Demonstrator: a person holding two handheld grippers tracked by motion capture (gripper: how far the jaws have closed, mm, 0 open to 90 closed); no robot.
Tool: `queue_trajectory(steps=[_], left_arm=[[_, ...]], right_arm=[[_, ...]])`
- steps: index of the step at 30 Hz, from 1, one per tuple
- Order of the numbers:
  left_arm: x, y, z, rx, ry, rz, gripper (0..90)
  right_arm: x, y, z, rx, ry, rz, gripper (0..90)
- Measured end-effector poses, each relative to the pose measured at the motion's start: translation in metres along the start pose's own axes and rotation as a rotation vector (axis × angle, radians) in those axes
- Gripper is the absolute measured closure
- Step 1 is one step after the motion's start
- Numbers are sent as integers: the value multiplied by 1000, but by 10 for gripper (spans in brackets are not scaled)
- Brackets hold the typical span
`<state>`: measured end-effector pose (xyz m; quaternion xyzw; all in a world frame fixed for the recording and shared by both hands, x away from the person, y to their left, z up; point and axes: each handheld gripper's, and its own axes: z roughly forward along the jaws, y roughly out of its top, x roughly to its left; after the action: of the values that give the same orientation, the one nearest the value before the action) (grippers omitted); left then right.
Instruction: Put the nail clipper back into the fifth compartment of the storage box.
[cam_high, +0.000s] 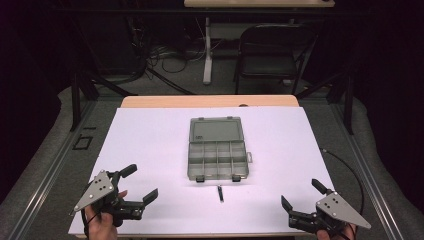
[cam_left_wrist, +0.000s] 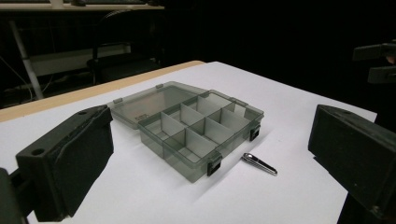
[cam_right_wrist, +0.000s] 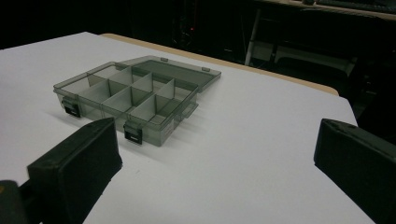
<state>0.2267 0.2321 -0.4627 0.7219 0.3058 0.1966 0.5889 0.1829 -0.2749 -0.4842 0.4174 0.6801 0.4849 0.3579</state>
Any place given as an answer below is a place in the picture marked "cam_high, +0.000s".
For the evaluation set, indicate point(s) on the person's left hand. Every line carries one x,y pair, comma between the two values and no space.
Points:
101,228

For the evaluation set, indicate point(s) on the black metal stand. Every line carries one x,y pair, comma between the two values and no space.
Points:
75,103
348,106

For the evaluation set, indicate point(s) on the white table leg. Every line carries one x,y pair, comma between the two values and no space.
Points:
208,60

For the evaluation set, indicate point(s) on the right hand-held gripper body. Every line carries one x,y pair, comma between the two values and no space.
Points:
336,210

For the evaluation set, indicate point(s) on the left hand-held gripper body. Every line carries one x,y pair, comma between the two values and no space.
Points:
100,190

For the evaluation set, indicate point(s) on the light wooden table top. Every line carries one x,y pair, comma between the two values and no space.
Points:
260,3

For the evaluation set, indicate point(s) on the black folding chair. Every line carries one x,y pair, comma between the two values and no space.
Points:
268,66

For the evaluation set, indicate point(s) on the white board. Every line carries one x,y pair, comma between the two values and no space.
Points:
150,140

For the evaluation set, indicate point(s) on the aluminium floor rail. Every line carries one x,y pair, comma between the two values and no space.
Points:
50,170
370,180

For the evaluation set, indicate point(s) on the person's right hand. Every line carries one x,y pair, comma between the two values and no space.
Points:
333,236

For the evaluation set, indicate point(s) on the clear grey compartment box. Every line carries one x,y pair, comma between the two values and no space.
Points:
216,156

